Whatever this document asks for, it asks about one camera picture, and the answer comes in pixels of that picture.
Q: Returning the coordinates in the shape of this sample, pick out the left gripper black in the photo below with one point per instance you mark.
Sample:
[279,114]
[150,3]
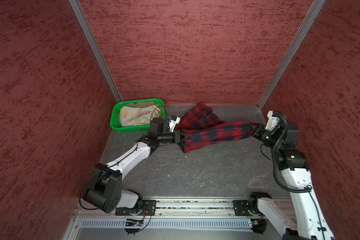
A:
[176,137]

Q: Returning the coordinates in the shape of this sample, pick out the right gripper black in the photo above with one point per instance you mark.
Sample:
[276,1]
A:
[255,132]

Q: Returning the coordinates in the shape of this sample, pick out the red plaid skirt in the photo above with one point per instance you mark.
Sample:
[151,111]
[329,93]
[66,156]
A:
[202,128]

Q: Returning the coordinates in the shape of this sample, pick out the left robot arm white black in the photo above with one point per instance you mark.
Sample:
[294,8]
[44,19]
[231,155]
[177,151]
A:
[104,188]

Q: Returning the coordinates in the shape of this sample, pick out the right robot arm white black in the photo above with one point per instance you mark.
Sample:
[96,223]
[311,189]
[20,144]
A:
[292,173]

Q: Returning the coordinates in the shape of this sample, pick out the olive green garment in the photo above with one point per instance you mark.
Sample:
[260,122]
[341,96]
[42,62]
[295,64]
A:
[140,104]

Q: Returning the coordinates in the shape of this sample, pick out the pastel floral skirt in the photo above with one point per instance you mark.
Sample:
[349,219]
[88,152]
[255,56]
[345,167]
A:
[138,115]

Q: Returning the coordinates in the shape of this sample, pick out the green plastic basket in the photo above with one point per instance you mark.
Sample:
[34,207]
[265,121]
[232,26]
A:
[115,123]

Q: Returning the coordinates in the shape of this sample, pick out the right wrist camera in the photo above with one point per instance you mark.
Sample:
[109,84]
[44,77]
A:
[273,121]

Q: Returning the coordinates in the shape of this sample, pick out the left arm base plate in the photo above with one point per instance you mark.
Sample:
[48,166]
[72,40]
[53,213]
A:
[147,207]

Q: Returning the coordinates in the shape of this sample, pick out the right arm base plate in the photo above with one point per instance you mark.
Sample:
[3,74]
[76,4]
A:
[246,208]

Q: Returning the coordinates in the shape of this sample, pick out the aluminium front rail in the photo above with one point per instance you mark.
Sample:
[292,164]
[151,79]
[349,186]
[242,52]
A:
[174,207]

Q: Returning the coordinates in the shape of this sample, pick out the slotted cable duct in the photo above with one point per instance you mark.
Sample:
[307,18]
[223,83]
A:
[156,223]

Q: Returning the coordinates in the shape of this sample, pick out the right aluminium corner post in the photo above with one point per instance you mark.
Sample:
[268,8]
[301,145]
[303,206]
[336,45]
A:
[305,26]

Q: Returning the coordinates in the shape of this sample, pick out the aluminium corner post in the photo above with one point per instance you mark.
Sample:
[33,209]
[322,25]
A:
[85,26]
[305,26]

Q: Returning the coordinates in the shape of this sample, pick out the left aluminium corner post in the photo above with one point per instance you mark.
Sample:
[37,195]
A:
[85,26]

